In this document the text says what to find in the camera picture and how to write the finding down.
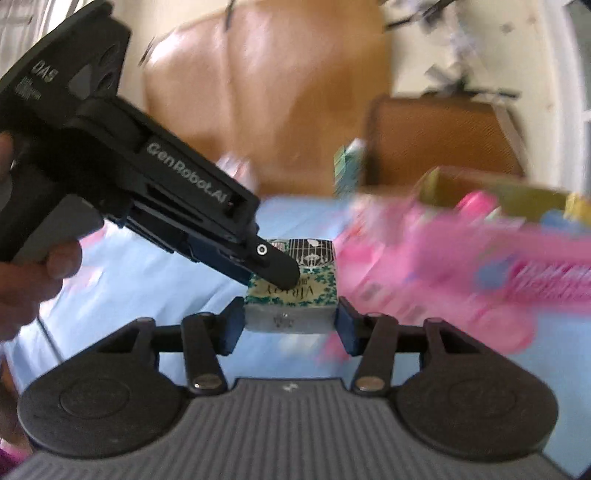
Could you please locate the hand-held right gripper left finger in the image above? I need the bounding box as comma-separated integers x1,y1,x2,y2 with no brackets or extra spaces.
95,296,245,395

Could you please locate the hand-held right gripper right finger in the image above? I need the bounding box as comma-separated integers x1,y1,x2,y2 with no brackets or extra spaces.
336,298,485,393

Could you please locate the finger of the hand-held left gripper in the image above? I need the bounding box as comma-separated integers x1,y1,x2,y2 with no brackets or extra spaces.
187,228,301,288

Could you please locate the green leaf print tissue pack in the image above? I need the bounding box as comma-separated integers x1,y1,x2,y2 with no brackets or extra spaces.
242,237,341,334

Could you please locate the pink fluffy cloth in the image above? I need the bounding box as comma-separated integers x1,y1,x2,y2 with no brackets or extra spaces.
455,191,502,220

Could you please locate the person's left hand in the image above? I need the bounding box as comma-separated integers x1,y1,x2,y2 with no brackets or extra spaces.
0,134,84,342

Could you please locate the blue printed blanket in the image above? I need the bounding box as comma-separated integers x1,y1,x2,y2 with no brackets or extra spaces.
4,194,591,478

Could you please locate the plastic bag with white roll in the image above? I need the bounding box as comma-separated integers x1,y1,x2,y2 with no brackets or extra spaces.
217,154,254,185

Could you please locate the green drink carton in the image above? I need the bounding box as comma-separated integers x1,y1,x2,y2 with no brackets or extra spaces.
333,138,368,197

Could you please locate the wooden headboard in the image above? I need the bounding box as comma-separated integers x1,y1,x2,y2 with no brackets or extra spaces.
141,0,393,197

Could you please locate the brown chair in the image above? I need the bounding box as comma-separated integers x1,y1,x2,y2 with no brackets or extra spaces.
362,95,532,192

